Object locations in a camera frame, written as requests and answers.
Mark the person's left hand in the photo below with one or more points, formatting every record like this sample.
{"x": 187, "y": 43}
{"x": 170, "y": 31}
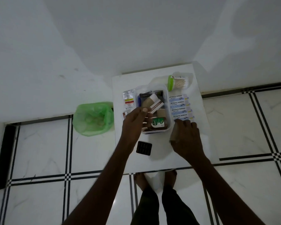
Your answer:
{"x": 132, "y": 125}

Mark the person's right hand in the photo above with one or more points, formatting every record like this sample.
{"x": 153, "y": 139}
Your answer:
{"x": 186, "y": 140}

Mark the person's right fingers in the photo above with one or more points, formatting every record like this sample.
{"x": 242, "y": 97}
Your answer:
{"x": 186, "y": 124}

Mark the person's left thumb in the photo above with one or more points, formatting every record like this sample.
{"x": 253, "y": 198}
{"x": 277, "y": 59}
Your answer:
{"x": 148, "y": 117}

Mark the person's left forearm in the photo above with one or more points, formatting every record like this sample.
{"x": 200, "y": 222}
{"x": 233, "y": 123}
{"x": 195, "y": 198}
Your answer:
{"x": 103, "y": 185}

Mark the person's right forearm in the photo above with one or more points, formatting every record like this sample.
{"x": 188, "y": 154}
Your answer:
{"x": 224, "y": 192}

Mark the white blue bandage strip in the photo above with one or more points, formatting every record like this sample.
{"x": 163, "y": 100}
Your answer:
{"x": 179, "y": 103}
{"x": 178, "y": 97}
{"x": 183, "y": 115}
{"x": 181, "y": 110}

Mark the brown antiseptic bottle green label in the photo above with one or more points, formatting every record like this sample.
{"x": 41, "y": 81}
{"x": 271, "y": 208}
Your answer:
{"x": 159, "y": 123}

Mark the white tube brown label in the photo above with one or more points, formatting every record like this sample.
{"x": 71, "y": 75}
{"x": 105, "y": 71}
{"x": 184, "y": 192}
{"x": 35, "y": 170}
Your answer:
{"x": 156, "y": 106}

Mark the brown bandage roll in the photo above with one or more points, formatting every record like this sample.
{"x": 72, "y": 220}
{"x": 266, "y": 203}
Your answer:
{"x": 161, "y": 112}
{"x": 148, "y": 101}

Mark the white plastic container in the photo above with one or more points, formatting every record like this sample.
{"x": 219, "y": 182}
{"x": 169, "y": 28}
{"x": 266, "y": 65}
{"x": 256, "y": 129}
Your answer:
{"x": 168, "y": 114}

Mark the black scissors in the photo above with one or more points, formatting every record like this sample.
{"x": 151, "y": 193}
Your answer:
{"x": 144, "y": 95}

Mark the small brown white packet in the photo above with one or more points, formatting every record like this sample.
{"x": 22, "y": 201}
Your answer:
{"x": 124, "y": 116}

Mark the black blister pack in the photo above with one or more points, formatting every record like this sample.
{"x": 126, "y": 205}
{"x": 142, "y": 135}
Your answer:
{"x": 144, "y": 148}

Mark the cotton swab jar green lid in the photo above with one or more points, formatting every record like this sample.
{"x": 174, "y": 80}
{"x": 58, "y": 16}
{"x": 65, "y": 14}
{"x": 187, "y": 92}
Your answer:
{"x": 179, "y": 81}

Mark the green plastic bag bin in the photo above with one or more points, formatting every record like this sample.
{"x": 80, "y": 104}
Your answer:
{"x": 93, "y": 119}

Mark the person's right foot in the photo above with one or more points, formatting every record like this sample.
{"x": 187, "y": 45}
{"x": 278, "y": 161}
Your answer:
{"x": 170, "y": 176}

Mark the person's foot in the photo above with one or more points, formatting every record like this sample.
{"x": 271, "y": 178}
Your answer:
{"x": 170, "y": 176}
{"x": 140, "y": 179}

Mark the person's left foot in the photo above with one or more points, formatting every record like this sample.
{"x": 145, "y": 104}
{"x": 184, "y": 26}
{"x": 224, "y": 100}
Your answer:
{"x": 140, "y": 179}

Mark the person's dark trousers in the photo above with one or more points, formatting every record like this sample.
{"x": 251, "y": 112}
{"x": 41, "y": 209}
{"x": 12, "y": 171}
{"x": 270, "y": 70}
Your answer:
{"x": 168, "y": 208}

